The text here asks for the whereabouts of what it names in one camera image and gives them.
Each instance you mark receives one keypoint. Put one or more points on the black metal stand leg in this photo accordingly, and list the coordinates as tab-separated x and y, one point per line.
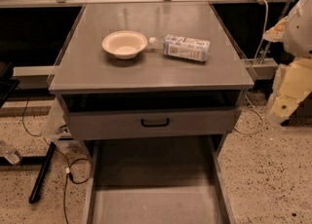
35	194

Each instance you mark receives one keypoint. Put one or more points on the dark object at left edge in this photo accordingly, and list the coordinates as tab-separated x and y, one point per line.
7	83

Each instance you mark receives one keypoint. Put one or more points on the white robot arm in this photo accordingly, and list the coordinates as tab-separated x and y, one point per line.
297	38

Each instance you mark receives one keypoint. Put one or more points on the white paper bowl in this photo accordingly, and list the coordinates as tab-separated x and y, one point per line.
124	44

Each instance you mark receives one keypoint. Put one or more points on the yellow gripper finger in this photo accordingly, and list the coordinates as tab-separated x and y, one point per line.
275	33
292	84

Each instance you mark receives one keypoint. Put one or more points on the grey drawer cabinet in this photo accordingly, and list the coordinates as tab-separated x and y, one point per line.
89	79

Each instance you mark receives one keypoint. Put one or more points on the clear plastic bottle blue label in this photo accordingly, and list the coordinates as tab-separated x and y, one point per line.
182	47

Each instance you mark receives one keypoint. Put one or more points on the open lower grey drawer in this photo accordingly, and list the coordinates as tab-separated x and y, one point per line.
168	180

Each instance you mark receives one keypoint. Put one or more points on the upper grey drawer black handle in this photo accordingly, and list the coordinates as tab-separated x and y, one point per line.
151	123

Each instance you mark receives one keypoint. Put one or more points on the clear bottle on floor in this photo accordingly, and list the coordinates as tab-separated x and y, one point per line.
10	153

